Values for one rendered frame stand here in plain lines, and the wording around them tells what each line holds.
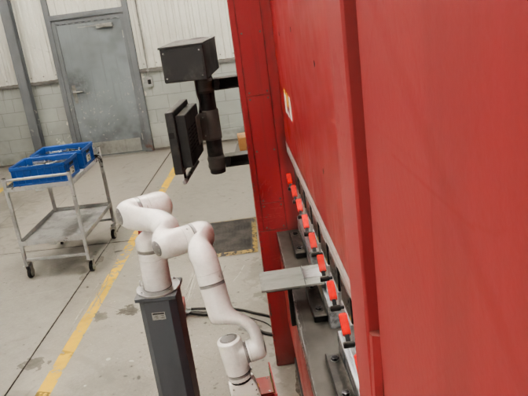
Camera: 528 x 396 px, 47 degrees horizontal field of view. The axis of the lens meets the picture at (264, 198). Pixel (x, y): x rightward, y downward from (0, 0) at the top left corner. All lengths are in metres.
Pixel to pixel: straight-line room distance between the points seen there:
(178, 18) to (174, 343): 7.38
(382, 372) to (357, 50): 0.09
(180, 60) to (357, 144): 3.21
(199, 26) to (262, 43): 6.41
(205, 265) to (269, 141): 1.36
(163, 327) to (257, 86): 1.33
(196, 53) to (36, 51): 7.05
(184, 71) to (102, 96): 6.66
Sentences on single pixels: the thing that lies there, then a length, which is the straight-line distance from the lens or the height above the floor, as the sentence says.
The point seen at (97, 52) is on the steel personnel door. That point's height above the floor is 1.63.
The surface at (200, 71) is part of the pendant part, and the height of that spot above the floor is 1.80.
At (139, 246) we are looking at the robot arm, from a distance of 2.58.
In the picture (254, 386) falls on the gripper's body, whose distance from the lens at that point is 2.21.
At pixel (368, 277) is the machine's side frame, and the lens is 0.18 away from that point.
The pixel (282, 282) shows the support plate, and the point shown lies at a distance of 2.56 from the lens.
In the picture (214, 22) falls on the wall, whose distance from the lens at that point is 9.56.
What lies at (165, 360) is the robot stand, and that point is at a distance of 2.78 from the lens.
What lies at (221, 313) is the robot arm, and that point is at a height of 1.15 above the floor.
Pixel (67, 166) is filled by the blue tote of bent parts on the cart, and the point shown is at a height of 0.95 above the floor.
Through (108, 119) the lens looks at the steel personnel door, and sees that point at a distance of 10.03.
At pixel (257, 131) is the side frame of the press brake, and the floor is 1.46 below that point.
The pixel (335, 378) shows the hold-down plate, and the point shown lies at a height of 0.91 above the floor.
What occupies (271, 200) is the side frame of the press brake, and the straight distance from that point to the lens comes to 3.36.
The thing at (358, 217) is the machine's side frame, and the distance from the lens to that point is 0.17.
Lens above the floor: 2.14
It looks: 18 degrees down
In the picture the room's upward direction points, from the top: 7 degrees counter-clockwise
